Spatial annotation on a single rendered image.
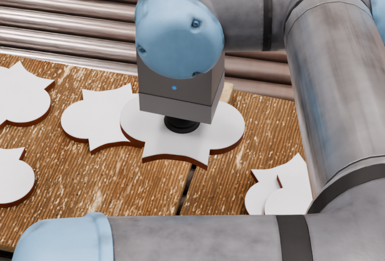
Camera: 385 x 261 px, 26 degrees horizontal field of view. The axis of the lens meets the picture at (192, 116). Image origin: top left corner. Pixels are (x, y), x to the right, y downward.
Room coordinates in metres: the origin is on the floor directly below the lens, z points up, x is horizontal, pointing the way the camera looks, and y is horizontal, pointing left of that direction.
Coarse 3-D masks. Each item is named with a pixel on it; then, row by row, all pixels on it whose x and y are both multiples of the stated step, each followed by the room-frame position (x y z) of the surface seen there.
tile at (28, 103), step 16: (16, 64) 0.96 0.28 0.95; (0, 80) 0.93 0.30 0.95; (16, 80) 0.93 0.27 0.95; (32, 80) 0.93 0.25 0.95; (48, 80) 0.93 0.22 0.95; (0, 96) 0.89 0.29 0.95; (16, 96) 0.89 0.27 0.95; (32, 96) 0.89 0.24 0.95; (48, 96) 0.89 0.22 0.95; (0, 112) 0.86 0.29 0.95; (16, 112) 0.86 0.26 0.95; (32, 112) 0.86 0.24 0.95; (48, 112) 0.87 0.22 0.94; (0, 128) 0.83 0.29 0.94
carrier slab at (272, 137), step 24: (240, 96) 0.90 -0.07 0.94; (264, 96) 0.91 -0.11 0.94; (264, 120) 0.85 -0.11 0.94; (288, 120) 0.85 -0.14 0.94; (240, 144) 0.81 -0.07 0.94; (264, 144) 0.81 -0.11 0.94; (288, 144) 0.81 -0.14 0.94; (216, 168) 0.76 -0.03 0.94; (240, 168) 0.76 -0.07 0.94; (264, 168) 0.76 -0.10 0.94; (192, 192) 0.72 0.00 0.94; (216, 192) 0.72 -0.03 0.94; (240, 192) 0.72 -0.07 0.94
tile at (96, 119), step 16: (96, 96) 0.89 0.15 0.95; (112, 96) 0.89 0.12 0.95; (128, 96) 0.89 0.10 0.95; (64, 112) 0.86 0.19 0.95; (80, 112) 0.86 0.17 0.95; (96, 112) 0.86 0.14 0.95; (112, 112) 0.86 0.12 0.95; (64, 128) 0.83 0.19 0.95; (80, 128) 0.83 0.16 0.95; (96, 128) 0.83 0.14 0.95; (112, 128) 0.83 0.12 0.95; (96, 144) 0.80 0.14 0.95; (112, 144) 0.80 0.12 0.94; (128, 144) 0.80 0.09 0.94
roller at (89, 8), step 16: (0, 0) 1.17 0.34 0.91; (16, 0) 1.17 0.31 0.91; (32, 0) 1.16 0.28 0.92; (48, 0) 1.16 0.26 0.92; (64, 0) 1.16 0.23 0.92; (80, 0) 1.16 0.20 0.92; (96, 0) 1.16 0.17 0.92; (80, 16) 1.14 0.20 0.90; (96, 16) 1.13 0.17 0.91; (112, 16) 1.13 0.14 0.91; (128, 16) 1.13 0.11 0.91
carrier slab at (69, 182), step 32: (0, 64) 0.98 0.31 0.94; (32, 64) 0.98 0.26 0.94; (64, 64) 0.98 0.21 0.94; (64, 96) 0.90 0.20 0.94; (32, 128) 0.84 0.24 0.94; (32, 160) 0.78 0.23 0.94; (64, 160) 0.78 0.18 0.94; (96, 160) 0.78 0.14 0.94; (128, 160) 0.78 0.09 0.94; (160, 160) 0.78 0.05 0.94; (64, 192) 0.72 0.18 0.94; (96, 192) 0.72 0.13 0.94; (128, 192) 0.72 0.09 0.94; (160, 192) 0.72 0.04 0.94; (0, 224) 0.66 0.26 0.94
